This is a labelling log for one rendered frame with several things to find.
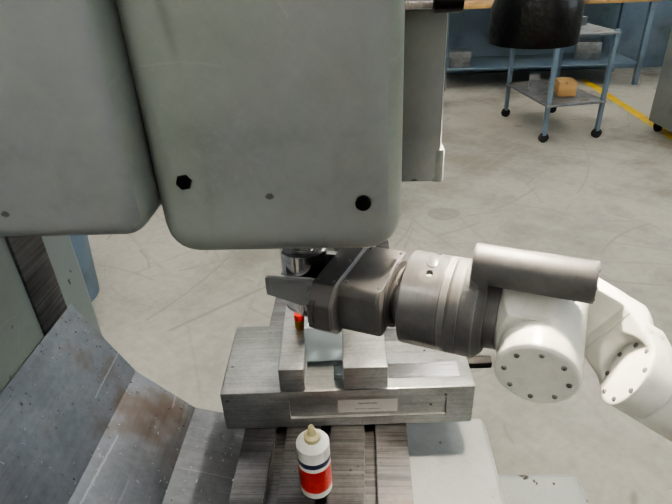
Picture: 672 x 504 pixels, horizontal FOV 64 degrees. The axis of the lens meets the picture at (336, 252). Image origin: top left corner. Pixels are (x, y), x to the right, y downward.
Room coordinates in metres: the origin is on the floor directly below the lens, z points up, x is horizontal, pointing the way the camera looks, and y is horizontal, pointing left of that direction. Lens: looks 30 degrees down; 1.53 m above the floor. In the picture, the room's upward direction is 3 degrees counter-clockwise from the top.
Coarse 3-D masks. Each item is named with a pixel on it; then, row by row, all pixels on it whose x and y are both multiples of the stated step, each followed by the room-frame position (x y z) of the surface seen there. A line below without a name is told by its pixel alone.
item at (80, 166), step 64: (0, 0) 0.35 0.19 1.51; (64, 0) 0.35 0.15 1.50; (0, 64) 0.35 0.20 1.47; (64, 64) 0.35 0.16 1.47; (128, 64) 0.39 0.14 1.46; (0, 128) 0.36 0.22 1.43; (64, 128) 0.35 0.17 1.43; (128, 128) 0.37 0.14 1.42; (0, 192) 0.36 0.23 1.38; (64, 192) 0.35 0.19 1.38; (128, 192) 0.36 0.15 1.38
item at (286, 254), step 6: (282, 252) 0.45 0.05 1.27; (288, 252) 0.45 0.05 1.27; (294, 252) 0.45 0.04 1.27; (300, 252) 0.45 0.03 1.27; (306, 252) 0.45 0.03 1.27; (312, 252) 0.45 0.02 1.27; (318, 252) 0.45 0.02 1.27; (324, 252) 0.45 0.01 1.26; (282, 258) 0.45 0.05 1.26; (288, 258) 0.45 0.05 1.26; (294, 258) 0.44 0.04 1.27; (300, 258) 0.44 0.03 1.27; (306, 258) 0.44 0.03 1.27; (312, 258) 0.44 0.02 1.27; (318, 258) 0.45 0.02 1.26; (294, 264) 0.44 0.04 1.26; (300, 264) 0.44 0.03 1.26; (306, 264) 0.44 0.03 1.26
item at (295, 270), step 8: (280, 256) 0.46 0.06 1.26; (288, 264) 0.45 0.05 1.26; (312, 264) 0.44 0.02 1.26; (320, 264) 0.45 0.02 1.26; (288, 272) 0.45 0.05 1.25; (296, 272) 0.44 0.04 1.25; (304, 272) 0.44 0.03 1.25; (312, 272) 0.44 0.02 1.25; (288, 304) 0.45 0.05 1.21; (296, 304) 0.44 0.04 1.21; (296, 312) 0.44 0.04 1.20; (304, 312) 0.44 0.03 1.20
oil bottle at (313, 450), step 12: (312, 432) 0.44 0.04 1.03; (324, 432) 0.46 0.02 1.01; (300, 444) 0.44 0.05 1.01; (312, 444) 0.43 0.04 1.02; (324, 444) 0.44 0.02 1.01; (300, 456) 0.43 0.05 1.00; (312, 456) 0.42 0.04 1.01; (324, 456) 0.43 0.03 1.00; (300, 468) 0.43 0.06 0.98; (312, 468) 0.42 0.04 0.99; (324, 468) 0.43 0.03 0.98; (300, 480) 0.44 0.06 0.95; (312, 480) 0.42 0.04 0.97; (324, 480) 0.43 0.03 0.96; (312, 492) 0.42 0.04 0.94; (324, 492) 0.43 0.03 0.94
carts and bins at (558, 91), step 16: (592, 32) 4.28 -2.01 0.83; (608, 32) 4.27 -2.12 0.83; (512, 48) 4.99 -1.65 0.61; (560, 48) 5.05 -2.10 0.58; (512, 64) 4.99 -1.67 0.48; (560, 64) 5.04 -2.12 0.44; (608, 64) 4.30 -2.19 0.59; (544, 80) 5.04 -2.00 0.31; (560, 80) 4.53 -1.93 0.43; (608, 80) 4.28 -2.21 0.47; (528, 96) 4.56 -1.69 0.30; (544, 96) 4.49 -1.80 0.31; (560, 96) 4.47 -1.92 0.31; (576, 96) 4.44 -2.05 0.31; (592, 96) 4.42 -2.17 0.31; (544, 128) 4.23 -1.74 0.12; (80, 240) 2.28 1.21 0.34; (80, 256) 2.25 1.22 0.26; (96, 288) 2.32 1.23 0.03
